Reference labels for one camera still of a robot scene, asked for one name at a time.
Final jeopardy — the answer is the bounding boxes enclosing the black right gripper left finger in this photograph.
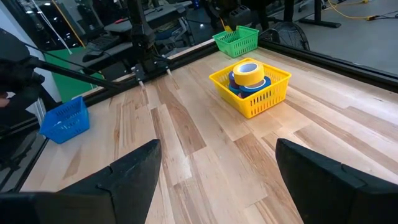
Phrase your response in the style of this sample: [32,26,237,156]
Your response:
[0,139,163,224]

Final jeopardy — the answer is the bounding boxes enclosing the black standing desk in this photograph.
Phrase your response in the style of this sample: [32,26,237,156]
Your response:
[297,0,343,29]

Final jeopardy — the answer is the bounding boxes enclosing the black operator desk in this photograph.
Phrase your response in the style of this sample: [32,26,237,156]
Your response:
[73,39,136,71]

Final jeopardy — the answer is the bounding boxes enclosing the black diagonal stand beam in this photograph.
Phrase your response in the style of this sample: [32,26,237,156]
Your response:
[23,57,124,91]

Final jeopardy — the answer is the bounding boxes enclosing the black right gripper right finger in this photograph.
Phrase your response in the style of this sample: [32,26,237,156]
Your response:
[275,138,398,224]

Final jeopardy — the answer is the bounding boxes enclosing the yellow plastic basket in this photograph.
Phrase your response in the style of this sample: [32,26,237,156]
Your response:
[208,57,292,119]

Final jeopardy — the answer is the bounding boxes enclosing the green plastic basket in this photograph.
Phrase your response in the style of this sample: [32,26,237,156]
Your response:
[212,25,260,59]

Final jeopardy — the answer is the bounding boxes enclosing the black floor fan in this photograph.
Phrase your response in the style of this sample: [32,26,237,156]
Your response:
[259,21,311,51]

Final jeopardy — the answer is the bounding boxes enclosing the person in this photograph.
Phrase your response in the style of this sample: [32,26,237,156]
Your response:
[0,27,46,138]

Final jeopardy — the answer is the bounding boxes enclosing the yellow tape roll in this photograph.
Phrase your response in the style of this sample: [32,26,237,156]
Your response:
[232,61,266,87]

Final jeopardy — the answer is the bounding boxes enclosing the black extrusion table frame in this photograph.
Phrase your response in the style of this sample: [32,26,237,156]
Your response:
[0,39,398,194]

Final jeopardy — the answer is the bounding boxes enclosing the yellow cable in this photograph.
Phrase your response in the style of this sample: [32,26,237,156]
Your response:
[219,17,234,34]
[50,0,87,49]
[326,0,379,21]

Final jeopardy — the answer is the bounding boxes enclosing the blue plastic basket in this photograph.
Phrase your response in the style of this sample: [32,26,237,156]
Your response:
[39,96,90,145]

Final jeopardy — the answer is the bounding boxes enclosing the black keyboard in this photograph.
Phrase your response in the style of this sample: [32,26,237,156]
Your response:
[86,33,121,52]

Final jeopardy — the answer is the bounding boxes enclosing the green panel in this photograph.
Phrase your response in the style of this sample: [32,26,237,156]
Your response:
[43,46,105,103]

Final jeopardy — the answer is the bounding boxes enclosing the white cord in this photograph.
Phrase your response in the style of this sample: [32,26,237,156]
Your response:
[30,0,73,55]

